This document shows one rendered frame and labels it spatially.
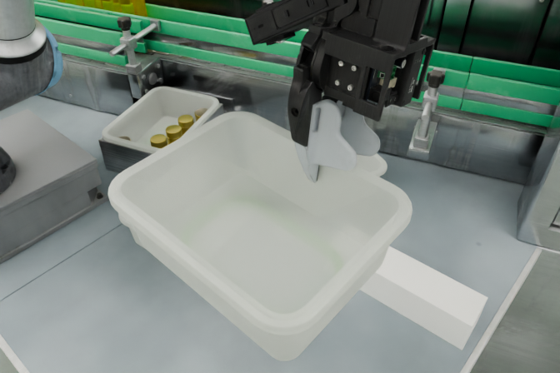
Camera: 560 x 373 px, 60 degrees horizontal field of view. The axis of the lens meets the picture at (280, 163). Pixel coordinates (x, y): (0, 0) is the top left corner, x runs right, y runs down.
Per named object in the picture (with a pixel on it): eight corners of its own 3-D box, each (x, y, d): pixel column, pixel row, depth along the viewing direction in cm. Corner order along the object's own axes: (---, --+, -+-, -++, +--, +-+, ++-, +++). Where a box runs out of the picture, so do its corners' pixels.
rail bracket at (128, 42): (166, 52, 116) (158, 2, 109) (123, 85, 104) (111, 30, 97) (156, 51, 117) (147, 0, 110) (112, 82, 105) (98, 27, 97)
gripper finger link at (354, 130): (358, 199, 45) (379, 109, 40) (307, 172, 48) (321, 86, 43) (375, 186, 47) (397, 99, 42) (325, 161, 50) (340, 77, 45)
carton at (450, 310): (462, 350, 71) (472, 326, 67) (325, 269, 82) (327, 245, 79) (477, 321, 74) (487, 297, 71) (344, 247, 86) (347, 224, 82)
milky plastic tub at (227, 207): (288, 407, 36) (287, 345, 30) (116, 251, 47) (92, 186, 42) (410, 266, 46) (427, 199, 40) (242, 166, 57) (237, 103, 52)
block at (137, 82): (167, 82, 119) (162, 56, 115) (144, 101, 113) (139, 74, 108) (154, 80, 121) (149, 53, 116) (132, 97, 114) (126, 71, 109)
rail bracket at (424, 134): (433, 146, 104) (457, 49, 90) (421, 196, 91) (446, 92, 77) (411, 141, 105) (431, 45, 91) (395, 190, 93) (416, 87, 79)
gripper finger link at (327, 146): (337, 215, 42) (358, 120, 37) (284, 186, 45) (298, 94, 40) (355, 201, 44) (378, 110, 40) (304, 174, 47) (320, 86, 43)
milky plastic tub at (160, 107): (226, 130, 114) (223, 97, 109) (175, 188, 98) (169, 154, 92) (162, 115, 119) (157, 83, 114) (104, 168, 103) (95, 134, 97)
